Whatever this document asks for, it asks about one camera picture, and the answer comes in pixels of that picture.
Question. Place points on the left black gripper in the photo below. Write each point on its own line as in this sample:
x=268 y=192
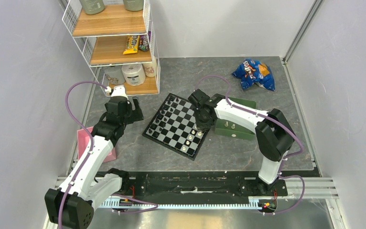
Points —
x=136 y=115

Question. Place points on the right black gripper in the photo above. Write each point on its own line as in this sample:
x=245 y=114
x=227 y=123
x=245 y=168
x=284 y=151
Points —
x=202 y=126

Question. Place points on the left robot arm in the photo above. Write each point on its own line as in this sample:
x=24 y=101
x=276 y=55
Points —
x=74 y=202

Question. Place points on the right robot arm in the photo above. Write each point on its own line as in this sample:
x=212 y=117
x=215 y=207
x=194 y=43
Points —
x=274 y=135

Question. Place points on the white toilet paper roll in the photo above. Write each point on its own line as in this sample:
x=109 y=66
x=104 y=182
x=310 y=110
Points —
x=134 y=74

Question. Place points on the black white chessboard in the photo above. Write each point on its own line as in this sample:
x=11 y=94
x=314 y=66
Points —
x=173 y=122

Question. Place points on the green plastic tray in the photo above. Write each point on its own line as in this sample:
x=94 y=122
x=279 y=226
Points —
x=239 y=132

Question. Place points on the white patterned mug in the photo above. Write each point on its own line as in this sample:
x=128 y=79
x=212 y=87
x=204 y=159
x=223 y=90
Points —
x=114 y=75

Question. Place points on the white cup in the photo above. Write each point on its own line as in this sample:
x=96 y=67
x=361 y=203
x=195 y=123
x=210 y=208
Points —
x=150 y=68

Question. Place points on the blue chips bag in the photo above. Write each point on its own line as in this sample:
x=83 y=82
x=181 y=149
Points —
x=252 y=72

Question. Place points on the pink plastic box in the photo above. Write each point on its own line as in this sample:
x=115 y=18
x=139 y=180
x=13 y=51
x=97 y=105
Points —
x=86 y=145

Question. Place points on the yellow candy bag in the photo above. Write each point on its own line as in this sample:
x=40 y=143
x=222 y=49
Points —
x=132 y=44

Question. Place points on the brown candy bag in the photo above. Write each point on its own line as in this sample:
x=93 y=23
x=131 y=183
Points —
x=144 y=42

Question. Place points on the green bottle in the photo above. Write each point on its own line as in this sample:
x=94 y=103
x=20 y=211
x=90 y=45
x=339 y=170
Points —
x=92 y=7
x=133 y=5

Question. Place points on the white wire wooden shelf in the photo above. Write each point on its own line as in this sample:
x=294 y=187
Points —
x=101 y=39

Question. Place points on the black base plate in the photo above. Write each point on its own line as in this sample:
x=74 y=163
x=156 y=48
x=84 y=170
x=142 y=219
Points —
x=199 y=187

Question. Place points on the aluminium frame rail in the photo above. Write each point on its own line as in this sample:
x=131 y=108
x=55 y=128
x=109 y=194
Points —
x=302 y=30

